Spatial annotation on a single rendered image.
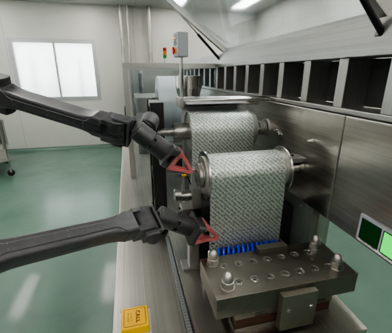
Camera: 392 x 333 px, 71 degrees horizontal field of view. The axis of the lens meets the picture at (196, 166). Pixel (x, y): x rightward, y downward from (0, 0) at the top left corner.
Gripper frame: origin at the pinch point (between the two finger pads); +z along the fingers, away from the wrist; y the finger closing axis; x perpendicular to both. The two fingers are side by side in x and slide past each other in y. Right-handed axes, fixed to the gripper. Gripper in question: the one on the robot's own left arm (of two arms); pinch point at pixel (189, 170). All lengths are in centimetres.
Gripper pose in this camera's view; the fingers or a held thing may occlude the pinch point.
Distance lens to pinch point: 82.8
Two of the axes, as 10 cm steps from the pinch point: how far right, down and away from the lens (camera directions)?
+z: 7.5, 5.8, 3.3
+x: 6.4, -7.7, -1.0
